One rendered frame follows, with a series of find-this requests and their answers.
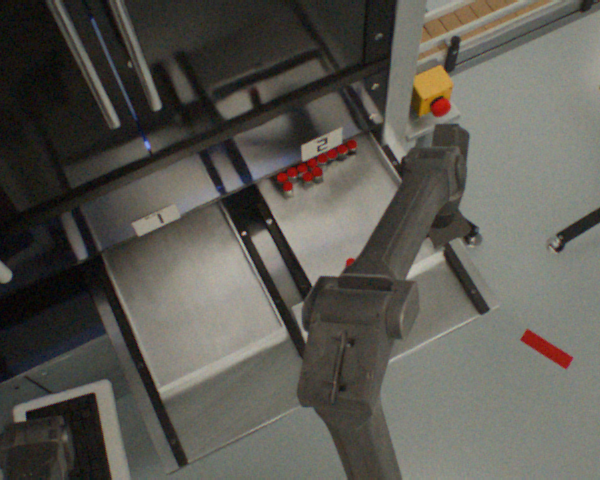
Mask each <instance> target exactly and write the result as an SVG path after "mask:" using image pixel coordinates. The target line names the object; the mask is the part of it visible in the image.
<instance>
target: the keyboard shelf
mask: <svg viewBox="0 0 600 480"><path fill-rule="evenodd" d="M91 392H94V393H96V396H97V402H98V407H99V413H100V419H101V424H102V429H103V435H104V440H105V445H106V451H107V456H108V462H109V467H110V472H111V478H112V480H131V475H130V470H129V468H128V464H127V459H126V454H125V449H124V444H123V439H122V434H121V429H120V424H119V418H118V413H117V408H116V402H115V397H114V392H113V387H112V383H111V382H110V381H109V380H107V379H103V380H99V381H96V382H92V383H89V384H85V385H82V386H78V387H75V388H71V389H68V390H65V391H61V392H58V393H54V394H51V395H47V396H44V397H40V398H37V399H34V400H30V401H27V402H23V403H20V404H17V405H15V406H14V407H13V418H14V422H20V421H26V416H25V412H26V411H29V410H33V409H36V408H40V407H43V406H47V405H50V404H53V403H57V402H60V401H64V400H67V399H71V398H74V397H77V396H81V395H84V394H88V393H91Z"/></svg>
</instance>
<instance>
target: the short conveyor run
mask: <svg viewBox="0 0 600 480"><path fill-rule="evenodd" d="M599 10H600V0H455V1H453V2H450V3H448V4H446V5H444V6H441V7H439V8H437V9H435V10H432V11H430V12H429V11H428V9H426V15H425V21H424V27H423V33H422V39H421V45H420V50H419V56H418V63H417V66H419V65H421V64H423V63H425V62H427V61H430V60H432V59H434V58H436V59H437V60H438V62H439V63H440V66H441V67H442V68H443V69H444V71H445V72H446V74H447V75H448V77H449V78H450V77H452V76H455V75H457V74H460V73H462V72H464V71H466V70H468V69H471V68H473V67H475V66H477V65H479V64H482V63H484V62H486V61H488V60H490V59H493V58H495V57H497V56H499V55H501V54H504V53H506V52H508V51H510V50H512V49H515V48H517V47H519V46H521V45H523V44H526V43H528V42H530V41H533V40H535V39H538V38H540V37H542V36H544V35H546V34H549V33H551V32H553V31H555V30H557V29H560V28H562V27H564V26H566V25H568V24H571V23H573V22H575V21H577V20H579V19H582V18H584V17H586V16H588V15H590V14H593V13H595V12H597V11H599Z"/></svg>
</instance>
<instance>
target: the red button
mask: <svg viewBox="0 0 600 480"><path fill-rule="evenodd" d="M451 109H452V105H451V103H450V102H449V99H447V98H441V99H439V100H437V101H436V102H434V104H433V105H432V107H431V109H430V111H431V113H432V115H433V116H434V117H436V118H440V117H442V116H444V115H447V114H448V113H449V112H450V111H451Z"/></svg>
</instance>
